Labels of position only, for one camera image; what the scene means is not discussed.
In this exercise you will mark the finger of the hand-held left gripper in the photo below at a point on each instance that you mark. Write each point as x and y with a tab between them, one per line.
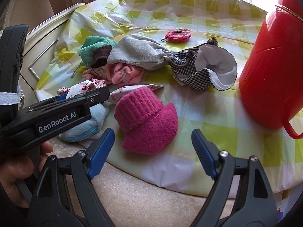
94	97
62	97

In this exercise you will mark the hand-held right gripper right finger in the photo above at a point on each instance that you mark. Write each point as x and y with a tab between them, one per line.
203	151

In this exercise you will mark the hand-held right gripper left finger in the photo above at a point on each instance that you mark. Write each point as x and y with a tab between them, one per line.
101	151

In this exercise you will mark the light blue zip pouch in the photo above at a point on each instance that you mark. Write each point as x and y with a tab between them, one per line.
97	117

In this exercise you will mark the white pink floral cloth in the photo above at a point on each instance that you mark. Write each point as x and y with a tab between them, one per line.
127	91

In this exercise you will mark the brown fuzzy cloth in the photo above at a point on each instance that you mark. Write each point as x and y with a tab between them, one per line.
99	54

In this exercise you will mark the teal knitted cloth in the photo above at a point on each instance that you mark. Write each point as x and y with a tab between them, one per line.
91	46

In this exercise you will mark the magenta knit hat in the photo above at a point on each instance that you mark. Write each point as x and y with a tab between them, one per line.
142	118

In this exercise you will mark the black white checked pouch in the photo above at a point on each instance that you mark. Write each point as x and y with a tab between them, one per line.
187	56

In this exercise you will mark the pink coin purse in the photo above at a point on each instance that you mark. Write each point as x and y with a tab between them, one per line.
177	35

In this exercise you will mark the person's left hand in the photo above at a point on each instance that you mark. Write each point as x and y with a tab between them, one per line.
14	175

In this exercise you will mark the cream carved dresser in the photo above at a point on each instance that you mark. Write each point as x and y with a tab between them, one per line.
40	49

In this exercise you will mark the beige velvet cushion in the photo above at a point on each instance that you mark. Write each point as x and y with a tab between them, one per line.
142	201

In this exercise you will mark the red thermos jug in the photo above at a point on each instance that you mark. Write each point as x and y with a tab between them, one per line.
267	75

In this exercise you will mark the yellow checked plastic tablecloth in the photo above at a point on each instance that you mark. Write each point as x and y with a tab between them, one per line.
165	16

